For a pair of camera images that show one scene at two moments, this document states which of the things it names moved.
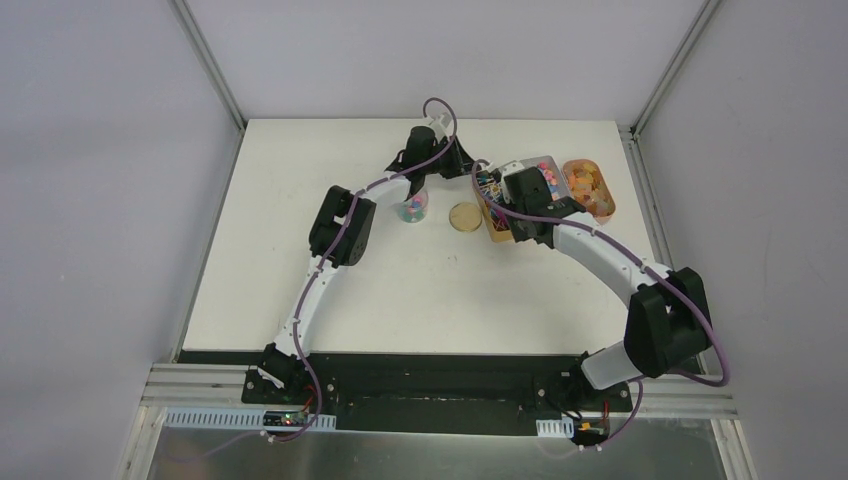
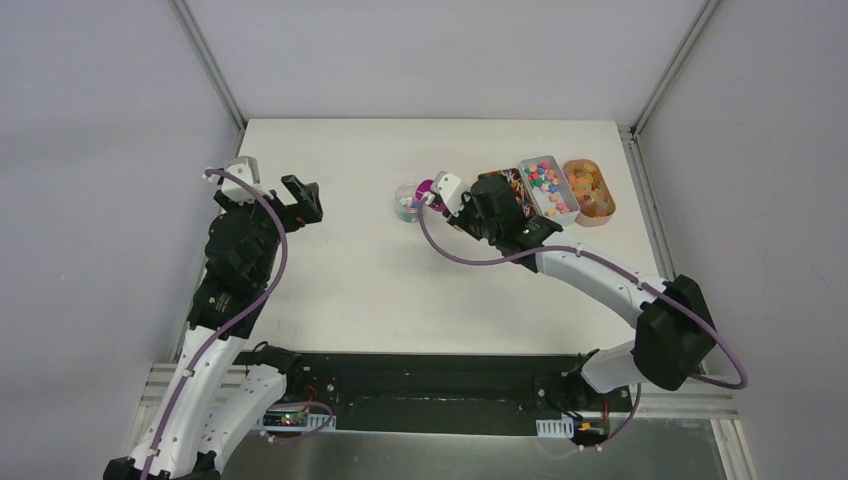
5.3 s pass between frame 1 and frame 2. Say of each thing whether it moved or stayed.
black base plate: stayed
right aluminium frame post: stayed
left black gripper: moved
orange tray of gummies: stayed
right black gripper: moved
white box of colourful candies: stayed
